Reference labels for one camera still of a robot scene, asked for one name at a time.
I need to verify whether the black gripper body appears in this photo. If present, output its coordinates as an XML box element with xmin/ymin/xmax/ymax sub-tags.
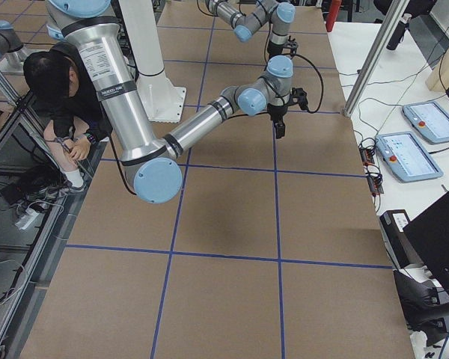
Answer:
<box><xmin>267</xmin><ymin>104</ymin><xmax>288</xmax><ymax>122</ymax></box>
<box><xmin>266</xmin><ymin>37</ymin><xmax>288</xmax><ymax>56</ymax></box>

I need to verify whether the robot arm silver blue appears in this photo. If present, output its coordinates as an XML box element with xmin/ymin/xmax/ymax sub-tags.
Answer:
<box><xmin>205</xmin><ymin>1</ymin><xmax>296</xmax><ymax>58</ymax></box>
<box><xmin>46</xmin><ymin>1</ymin><xmax>296</xmax><ymax>203</ymax></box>

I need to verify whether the red cylinder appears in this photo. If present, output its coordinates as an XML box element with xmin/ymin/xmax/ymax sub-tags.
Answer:
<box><xmin>326</xmin><ymin>0</ymin><xmax>342</xmax><ymax>32</ymax></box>

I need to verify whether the near blue teach pendant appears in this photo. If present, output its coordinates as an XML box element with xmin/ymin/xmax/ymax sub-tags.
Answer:
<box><xmin>375</xmin><ymin>132</ymin><xmax>444</xmax><ymax>182</ymax></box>

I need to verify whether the blue teach pendant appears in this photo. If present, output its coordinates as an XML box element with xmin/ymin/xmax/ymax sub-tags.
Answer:
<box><xmin>375</xmin><ymin>132</ymin><xmax>444</xmax><ymax>182</ymax></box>
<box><xmin>402</xmin><ymin>100</ymin><xmax>449</xmax><ymax>144</ymax></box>

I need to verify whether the black bottle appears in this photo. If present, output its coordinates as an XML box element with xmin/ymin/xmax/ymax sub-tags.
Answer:
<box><xmin>386</xmin><ymin>13</ymin><xmax>412</xmax><ymax>51</ymax></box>

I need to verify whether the far blue teach pendant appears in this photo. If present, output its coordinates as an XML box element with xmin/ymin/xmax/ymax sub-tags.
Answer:
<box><xmin>402</xmin><ymin>100</ymin><xmax>449</xmax><ymax>144</ymax></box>

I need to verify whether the black desktop box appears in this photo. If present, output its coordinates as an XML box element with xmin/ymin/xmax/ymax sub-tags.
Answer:
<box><xmin>379</xmin><ymin>209</ymin><xmax>420</xmax><ymax>269</ymax></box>

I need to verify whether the black laptop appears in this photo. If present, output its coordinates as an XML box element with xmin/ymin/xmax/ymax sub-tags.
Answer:
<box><xmin>404</xmin><ymin>190</ymin><xmax>449</xmax><ymax>295</ymax></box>

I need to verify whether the person in black jacket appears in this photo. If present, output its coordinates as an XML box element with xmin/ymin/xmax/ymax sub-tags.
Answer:
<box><xmin>23</xmin><ymin>41</ymin><xmax>112</xmax><ymax>194</ymax></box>

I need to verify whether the white power strip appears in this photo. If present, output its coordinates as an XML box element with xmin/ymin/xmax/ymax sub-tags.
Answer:
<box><xmin>14</xmin><ymin>208</ymin><xmax>39</xmax><ymax>230</ymax></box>

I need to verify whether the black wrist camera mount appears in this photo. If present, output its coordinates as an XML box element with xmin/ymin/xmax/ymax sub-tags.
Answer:
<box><xmin>288</xmin><ymin>88</ymin><xmax>309</xmax><ymax>111</ymax></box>
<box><xmin>283</xmin><ymin>35</ymin><xmax>299</xmax><ymax>56</ymax></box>

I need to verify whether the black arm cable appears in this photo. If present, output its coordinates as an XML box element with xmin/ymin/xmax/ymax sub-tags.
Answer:
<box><xmin>284</xmin><ymin>52</ymin><xmax>326</xmax><ymax>114</ymax></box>

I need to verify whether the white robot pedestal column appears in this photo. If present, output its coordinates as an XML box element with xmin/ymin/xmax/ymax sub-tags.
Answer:
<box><xmin>119</xmin><ymin>0</ymin><xmax>186</xmax><ymax>123</ymax></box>

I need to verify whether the aluminium frame post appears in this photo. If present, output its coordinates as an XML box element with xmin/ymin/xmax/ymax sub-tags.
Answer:
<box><xmin>342</xmin><ymin>0</ymin><xmax>409</xmax><ymax>117</ymax></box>

